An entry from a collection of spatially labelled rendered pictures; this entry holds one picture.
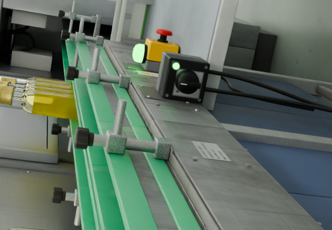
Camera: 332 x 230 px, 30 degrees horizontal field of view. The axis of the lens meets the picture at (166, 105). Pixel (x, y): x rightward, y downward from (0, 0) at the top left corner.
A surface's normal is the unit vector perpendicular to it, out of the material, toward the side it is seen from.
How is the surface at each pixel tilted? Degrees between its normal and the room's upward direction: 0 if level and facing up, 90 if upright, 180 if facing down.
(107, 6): 90
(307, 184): 90
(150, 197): 90
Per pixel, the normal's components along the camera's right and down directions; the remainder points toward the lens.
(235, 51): 0.18, 0.24
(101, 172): 0.18, -0.96
